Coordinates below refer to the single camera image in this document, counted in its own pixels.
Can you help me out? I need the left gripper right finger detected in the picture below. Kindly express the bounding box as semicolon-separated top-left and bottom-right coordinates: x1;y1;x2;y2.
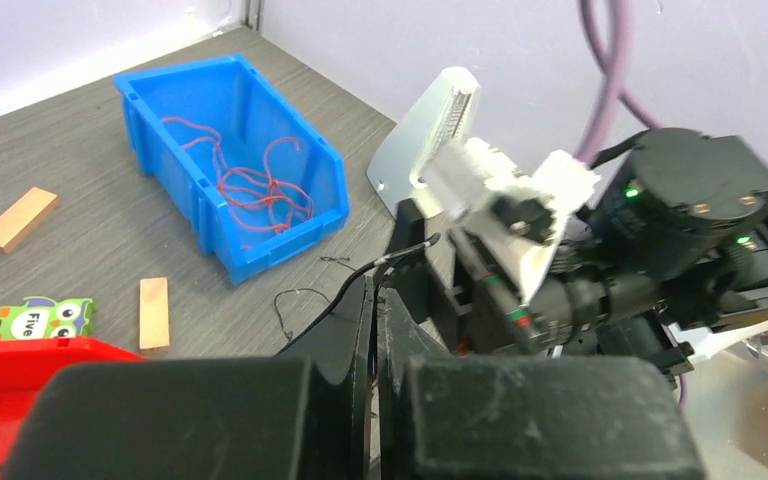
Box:
377;289;706;479

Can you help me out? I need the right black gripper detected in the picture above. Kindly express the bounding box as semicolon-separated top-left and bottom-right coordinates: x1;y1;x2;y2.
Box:
390;227;693;385

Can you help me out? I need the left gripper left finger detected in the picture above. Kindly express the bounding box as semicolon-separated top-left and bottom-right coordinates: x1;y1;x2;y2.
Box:
2;277;374;479

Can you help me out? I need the black wire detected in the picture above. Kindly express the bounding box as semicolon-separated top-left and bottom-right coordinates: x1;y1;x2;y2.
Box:
272;233;442;356

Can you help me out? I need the orange wire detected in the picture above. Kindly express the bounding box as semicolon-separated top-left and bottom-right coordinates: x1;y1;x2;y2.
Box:
160;116;316;236

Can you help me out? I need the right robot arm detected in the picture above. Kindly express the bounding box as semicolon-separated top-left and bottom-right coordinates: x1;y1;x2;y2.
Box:
382;128;768;383

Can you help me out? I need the wooden block near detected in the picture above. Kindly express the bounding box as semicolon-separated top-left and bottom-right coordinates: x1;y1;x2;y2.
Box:
138;277;170;351

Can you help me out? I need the wooden block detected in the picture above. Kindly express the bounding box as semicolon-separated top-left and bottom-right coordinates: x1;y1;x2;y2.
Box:
138;277;170;351
0;187;59;254

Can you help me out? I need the white tape dispenser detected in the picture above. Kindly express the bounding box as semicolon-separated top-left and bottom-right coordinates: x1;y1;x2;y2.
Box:
366;66;481;218

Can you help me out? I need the blue plastic bin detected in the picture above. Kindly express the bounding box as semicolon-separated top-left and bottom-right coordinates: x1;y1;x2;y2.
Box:
113;54;350;284

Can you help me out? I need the green small toy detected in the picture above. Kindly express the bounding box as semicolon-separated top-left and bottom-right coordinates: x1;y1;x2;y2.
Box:
0;296;96;341

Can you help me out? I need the red plastic bin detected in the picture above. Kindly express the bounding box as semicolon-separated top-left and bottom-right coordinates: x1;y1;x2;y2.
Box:
0;337;145;467

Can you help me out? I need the wooden block far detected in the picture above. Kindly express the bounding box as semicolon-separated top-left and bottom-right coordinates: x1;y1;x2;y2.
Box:
0;187;59;254

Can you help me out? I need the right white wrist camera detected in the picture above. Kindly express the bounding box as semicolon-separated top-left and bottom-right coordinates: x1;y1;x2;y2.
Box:
420;137;600;306

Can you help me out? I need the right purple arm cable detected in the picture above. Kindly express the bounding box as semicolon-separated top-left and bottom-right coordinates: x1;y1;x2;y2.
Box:
572;0;768;200

